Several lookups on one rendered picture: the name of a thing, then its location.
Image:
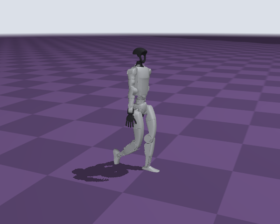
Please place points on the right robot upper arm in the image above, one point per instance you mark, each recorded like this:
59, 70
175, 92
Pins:
131, 79

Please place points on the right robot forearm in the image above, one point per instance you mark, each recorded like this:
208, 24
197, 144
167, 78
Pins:
131, 98

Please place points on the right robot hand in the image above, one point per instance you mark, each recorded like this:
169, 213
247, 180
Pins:
130, 118

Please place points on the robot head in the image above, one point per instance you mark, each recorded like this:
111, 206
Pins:
139, 52

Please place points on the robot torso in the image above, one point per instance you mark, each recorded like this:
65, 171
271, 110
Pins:
141, 84

